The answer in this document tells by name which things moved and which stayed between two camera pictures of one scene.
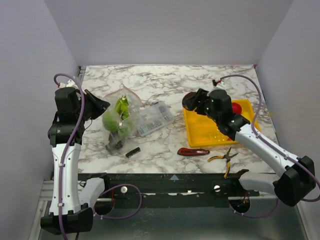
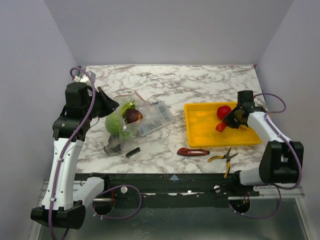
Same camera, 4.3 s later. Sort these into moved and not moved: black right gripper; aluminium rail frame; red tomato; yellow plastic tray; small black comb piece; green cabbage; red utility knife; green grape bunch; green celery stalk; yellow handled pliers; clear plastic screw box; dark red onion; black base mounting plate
Moved: green celery stalk; dark red onion; black right gripper; green grape bunch; red tomato
Not moved: yellow plastic tray; green cabbage; red utility knife; yellow handled pliers; small black comb piece; clear plastic screw box; black base mounting plate; aluminium rail frame
